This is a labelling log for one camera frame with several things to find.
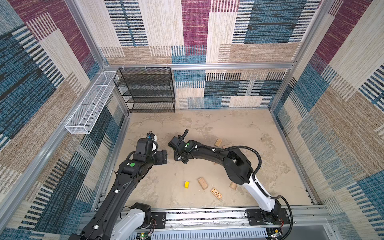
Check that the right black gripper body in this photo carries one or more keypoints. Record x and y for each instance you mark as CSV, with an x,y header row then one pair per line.
x,y
177,156

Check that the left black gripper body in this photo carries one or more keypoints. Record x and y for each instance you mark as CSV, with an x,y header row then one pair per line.
x,y
159,158

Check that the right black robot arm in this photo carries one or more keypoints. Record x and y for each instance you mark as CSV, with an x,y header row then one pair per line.
x,y
238,168

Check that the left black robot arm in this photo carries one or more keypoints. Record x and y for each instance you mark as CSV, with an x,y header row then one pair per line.
x,y
130,173

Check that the light wood block far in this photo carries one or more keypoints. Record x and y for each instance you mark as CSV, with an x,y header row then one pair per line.
x,y
218,143

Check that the wood block near front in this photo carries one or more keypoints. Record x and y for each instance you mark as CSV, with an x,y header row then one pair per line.
x,y
202,182

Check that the patterned wood block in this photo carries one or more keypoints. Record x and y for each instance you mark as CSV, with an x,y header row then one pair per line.
x,y
216,193

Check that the small wood cylinder block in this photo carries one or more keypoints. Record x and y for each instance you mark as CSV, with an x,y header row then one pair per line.
x,y
233,186

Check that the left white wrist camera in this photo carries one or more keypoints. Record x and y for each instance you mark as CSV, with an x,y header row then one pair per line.
x,y
153,137

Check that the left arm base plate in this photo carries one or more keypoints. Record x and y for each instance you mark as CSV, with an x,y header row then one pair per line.
x,y
155,220

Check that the black wire shelf rack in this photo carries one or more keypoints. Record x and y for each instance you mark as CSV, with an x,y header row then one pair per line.
x,y
147,90

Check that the white wire mesh basket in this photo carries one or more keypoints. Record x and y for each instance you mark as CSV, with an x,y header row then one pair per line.
x,y
87,113

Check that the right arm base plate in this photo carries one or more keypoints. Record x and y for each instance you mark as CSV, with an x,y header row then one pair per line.
x,y
258,217

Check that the aluminium front rail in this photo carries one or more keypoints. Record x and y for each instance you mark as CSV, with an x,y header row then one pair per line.
x,y
307,223

